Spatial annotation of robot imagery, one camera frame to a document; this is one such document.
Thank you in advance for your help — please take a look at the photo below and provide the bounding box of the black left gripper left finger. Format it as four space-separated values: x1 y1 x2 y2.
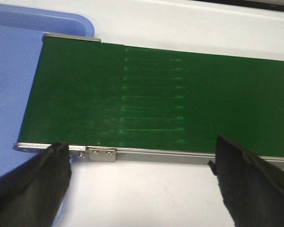
0 142 71 227

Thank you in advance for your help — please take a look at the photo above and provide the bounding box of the blue plastic tray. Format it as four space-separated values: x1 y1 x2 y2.
0 2 96 227

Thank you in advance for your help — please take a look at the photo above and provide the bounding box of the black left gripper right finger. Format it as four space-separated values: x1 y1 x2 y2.
208 136 284 227

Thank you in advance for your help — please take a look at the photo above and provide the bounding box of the aluminium conveyor frame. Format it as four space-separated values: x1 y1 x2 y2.
13 33 284 170

